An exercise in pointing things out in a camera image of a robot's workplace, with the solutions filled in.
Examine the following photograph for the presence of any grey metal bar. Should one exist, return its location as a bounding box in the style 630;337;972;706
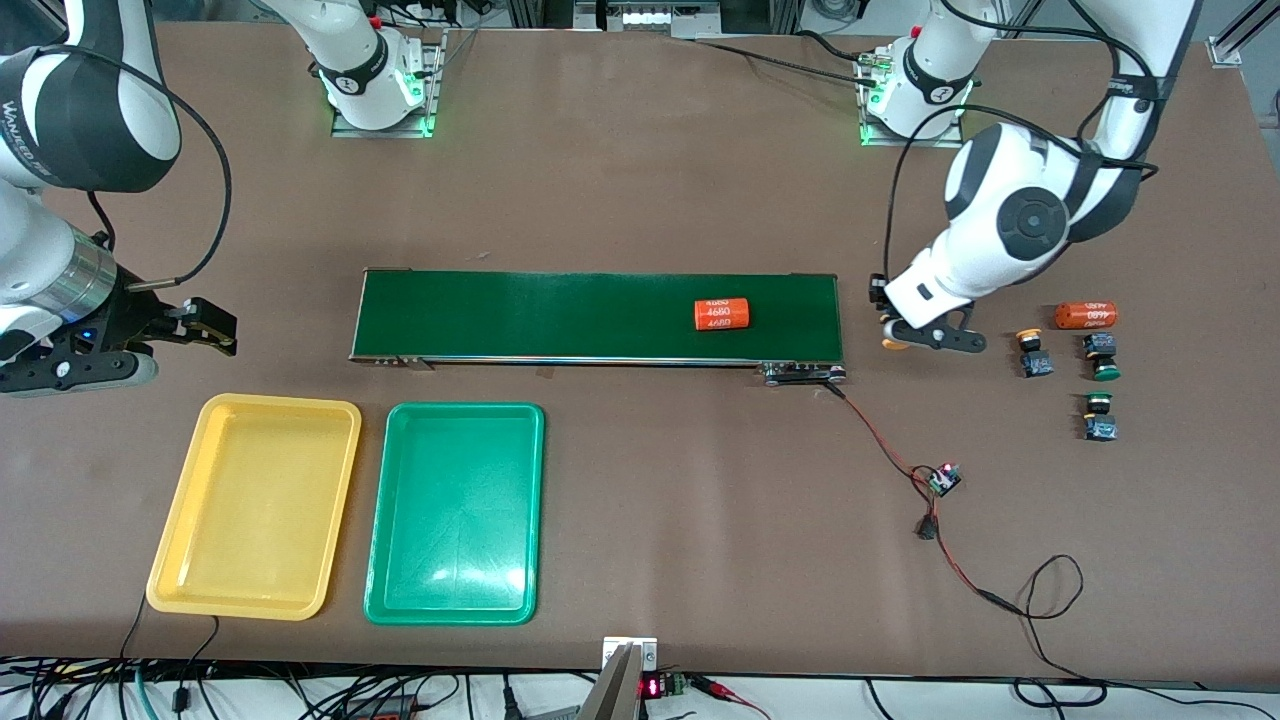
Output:
575;643;646;720

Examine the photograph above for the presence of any black looped power cable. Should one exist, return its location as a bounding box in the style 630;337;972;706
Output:
985;553;1280;713

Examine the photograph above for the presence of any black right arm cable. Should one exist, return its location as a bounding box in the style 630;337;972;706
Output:
85;75;234;293

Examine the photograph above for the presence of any small aluminium bracket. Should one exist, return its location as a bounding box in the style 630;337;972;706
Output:
601;636;660;673

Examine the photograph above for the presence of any orange 4680 cylinder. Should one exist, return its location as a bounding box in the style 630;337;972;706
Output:
1055;300;1119;331
693;297;752;332

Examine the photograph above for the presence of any red clip lead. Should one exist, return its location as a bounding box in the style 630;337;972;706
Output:
690;675;771;720

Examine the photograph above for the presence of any aluminium corner profile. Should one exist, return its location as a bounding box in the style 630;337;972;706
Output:
1207;0;1280;69

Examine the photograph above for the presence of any white device on frame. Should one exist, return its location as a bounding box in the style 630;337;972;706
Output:
575;0;723;33

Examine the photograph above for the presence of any black cable with plug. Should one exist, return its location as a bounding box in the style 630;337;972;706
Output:
178;615;221;713

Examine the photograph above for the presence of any yellow plastic tray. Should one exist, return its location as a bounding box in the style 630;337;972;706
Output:
146;393;363;622

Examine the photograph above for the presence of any green mushroom push button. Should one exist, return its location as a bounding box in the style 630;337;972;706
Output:
1082;392;1119;443
1082;333;1123;383

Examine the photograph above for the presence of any red and black wire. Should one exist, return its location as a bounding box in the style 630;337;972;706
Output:
825;383;1021;613

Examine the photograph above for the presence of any green conveyor belt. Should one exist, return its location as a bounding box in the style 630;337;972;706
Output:
349;267;849;386

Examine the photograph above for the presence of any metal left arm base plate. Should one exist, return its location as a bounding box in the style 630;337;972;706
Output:
857;50;967;149

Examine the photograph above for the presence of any long black table cable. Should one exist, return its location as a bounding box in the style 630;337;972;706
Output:
693;28;886;89

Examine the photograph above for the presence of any thin black cable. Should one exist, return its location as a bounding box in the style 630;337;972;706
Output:
118;590;151;663

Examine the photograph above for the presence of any green plastic tray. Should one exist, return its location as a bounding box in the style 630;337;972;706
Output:
363;402;546;627

